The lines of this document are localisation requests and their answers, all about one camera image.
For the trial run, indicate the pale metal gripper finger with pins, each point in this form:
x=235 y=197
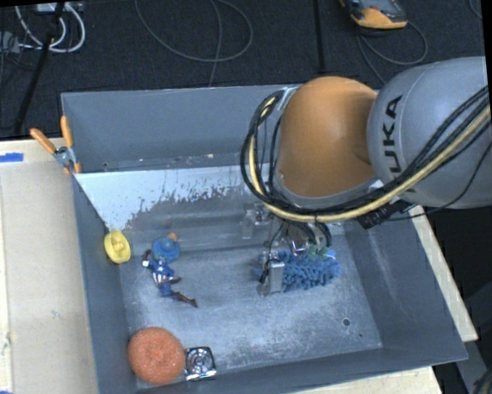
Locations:
x=269 y=257
x=275 y=277

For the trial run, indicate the blue fluffy cloth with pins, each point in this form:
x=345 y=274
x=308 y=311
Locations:
x=309 y=272

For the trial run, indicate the orange round sponge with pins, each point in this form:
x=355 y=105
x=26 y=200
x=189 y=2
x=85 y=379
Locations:
x=156 y=355

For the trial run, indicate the black cylinder on white bracket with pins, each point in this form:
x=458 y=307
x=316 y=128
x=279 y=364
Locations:
x=377 y=216

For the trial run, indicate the blue round toy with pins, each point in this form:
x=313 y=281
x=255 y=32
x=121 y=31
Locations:
x=166 y=248

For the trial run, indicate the pale wood flat board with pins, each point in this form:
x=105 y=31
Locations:
x=41 y=276

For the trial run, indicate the small silver square box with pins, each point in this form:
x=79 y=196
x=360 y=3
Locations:
x=199 y=363

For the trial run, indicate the blue toy action figure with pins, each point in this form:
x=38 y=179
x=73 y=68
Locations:
x=164 y=277

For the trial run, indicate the grey metal bin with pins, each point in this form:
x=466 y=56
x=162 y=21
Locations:
x=263 y=333

